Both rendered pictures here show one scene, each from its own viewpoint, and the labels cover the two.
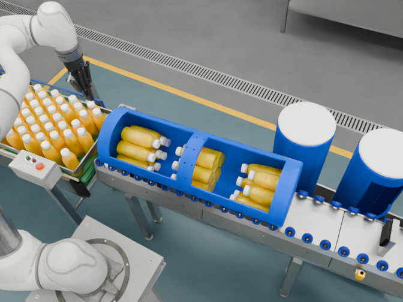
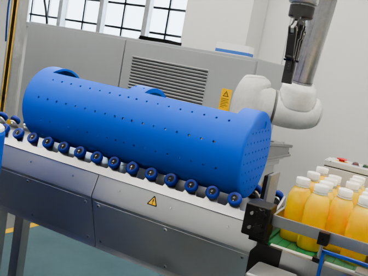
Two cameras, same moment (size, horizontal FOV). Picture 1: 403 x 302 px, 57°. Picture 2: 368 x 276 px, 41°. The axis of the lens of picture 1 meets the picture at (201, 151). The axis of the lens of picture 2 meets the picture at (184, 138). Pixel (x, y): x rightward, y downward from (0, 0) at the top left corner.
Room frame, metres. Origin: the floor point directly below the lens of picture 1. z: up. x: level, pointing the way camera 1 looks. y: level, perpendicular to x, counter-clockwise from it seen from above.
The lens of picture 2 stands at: (2.67, 0.07, 1.34)
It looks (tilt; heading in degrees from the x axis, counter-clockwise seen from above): 9 degrees down; 176
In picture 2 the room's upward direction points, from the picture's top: 10 degrees clockwise
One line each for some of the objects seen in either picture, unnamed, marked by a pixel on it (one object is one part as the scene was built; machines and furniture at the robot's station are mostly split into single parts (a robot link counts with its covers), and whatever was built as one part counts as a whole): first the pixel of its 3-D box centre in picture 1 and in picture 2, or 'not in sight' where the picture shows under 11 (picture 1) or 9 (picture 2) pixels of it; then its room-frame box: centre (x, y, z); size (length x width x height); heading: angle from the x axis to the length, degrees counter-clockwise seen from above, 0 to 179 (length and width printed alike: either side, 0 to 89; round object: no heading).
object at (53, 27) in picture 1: (53, 25); not in sight; (1.15, 0.46, 1.71); 0.13 x 0.11 x 0.16; 84
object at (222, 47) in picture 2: not in sight; (234, 50); (-0.81, 0.53, 1.48); 0.24 x 0.12 x 0.08; 64
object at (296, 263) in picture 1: (289, 277); (16, 271); (0.60, -0.42, 0.31); 0.06 x 0.06 x 0.63; 61
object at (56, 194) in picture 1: (75, 219); not in sight; (1.02, 0.78, 0.50); 0.04 x 0.04 x 1.00; 61
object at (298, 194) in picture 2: (101, 123); (296, 211); (1.32, 0.51, 0.98); 0.07 x 0.07 x 0.17
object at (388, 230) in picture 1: (385, 237); not in sight; (0.52, -0.70, 1.00); 0.10 x 0.04 x 0.15; 151
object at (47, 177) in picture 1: (36, 169); (352, 178); (1.02, 0.78, 1.05); 0.20 x 0.10 x 0.10; 61
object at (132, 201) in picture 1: (140, 217); not in sight; (1.08, 0.44, 0.31); 0.06 x 0.06 x 0.63; 61
